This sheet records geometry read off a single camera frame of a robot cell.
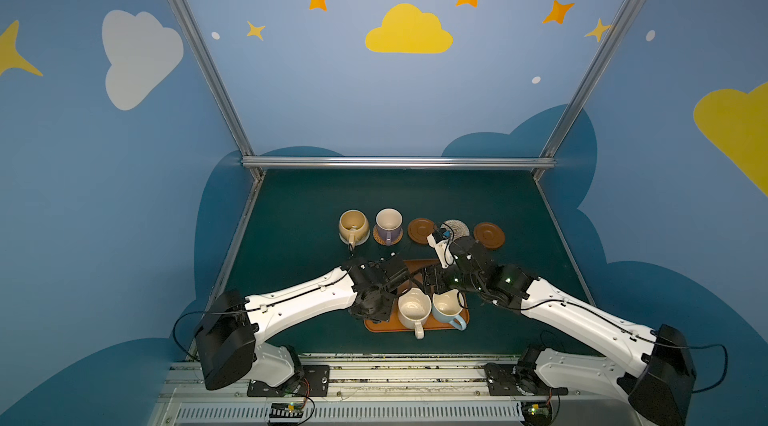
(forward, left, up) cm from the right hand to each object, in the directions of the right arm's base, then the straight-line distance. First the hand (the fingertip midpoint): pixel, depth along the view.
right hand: (423, 270), depth 76 cm
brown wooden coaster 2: (+22, -25, -16) cm, 37 cm away
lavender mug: (+23, +10, -14) cm, 29 cm away
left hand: (-8, +11, -8) cm, 16 cm away
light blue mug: (-4, -8, -15) cm, 17 cm away
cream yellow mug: (+21, +22, -13) cm, 33 cm away
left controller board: (-30, +33, -19) cm, 49 cm away
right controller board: (-27, -29, -20) cm, 45 cm away
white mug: (-4, +1, -16) cm, 16 cm away
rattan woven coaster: (+18, +13, -16) cm, 27 cm away
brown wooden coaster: (+24, -1, -16) cm, 29 cm away
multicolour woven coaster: (+25, -15, -17) cm, 33 cm away
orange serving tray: (-2, +3, +4) cm, 6 cm away
